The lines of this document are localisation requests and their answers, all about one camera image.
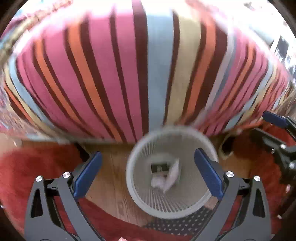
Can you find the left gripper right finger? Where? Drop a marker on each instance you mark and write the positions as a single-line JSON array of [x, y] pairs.
[[242, 211]]

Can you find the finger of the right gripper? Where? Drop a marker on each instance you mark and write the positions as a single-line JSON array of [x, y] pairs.
[[275, 119]]

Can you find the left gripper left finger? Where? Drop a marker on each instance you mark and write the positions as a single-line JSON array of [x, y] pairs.
[[42, 219]]

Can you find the white paper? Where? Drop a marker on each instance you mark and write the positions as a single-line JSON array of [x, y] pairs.
[[165, 182]]

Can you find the black box with logo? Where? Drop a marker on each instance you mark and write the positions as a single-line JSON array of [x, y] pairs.
[[160, 168]]

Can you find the white slipper under bed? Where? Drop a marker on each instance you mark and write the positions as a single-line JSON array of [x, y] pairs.
[[225, 150]]

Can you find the white mesh waste basket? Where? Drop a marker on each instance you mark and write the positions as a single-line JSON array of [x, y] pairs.
[[165, 145]]

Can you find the striped colourful bedspread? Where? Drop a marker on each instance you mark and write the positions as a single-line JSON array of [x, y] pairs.
[[116, 70]]

